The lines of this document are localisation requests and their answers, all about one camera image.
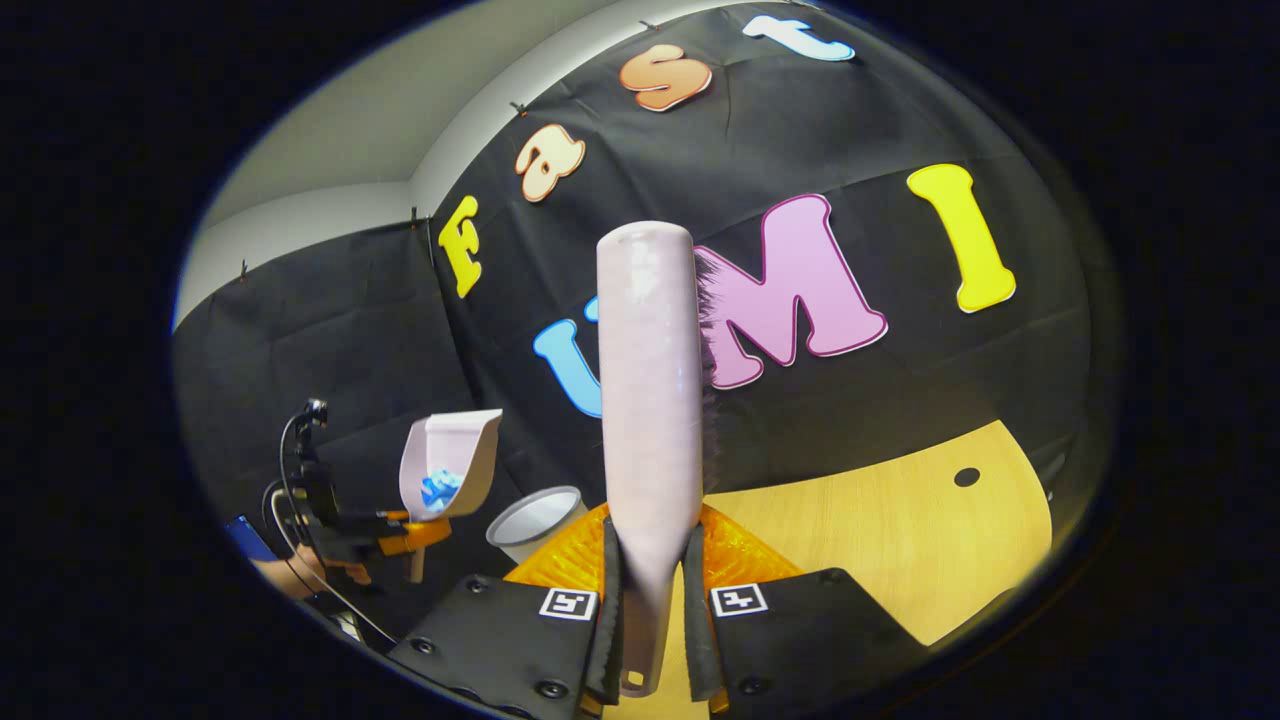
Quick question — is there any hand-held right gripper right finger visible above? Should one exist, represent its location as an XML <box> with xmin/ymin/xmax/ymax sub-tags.
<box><xmin>680</xmin><ymin>505</ymin><xmax>926</xmax><ymax>716</ymax></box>

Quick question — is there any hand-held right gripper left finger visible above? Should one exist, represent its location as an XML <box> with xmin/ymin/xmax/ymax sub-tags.
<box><xmin>388</xmin><ymin>505</ymin><xmax>626</xmax><ymax>720</ymax></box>

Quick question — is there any pale purple dustpan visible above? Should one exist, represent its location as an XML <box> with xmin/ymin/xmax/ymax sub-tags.
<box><xmin>398</xmin><ymin>408</ymin><xmax>504</xmax><ymax>585</ymax></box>

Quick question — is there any white ribbed garbage bin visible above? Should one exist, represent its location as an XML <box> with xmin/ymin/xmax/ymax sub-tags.
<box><xmin>486</xmin><ymin>486</ymin><xmax>591</xmax><ymax>567</ymax></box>

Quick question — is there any small pale purple broom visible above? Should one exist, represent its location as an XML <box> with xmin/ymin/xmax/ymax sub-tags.
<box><xmin>596</xmin><ymin>221</ymin><xmax>727</xmax><ymax>698</ymax></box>

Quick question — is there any black backdrop cloth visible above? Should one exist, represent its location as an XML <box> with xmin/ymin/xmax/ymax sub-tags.
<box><xmin>172</xmin><ymin>0</ymin><xmax>1121</xmax><ymax>601</ymax></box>

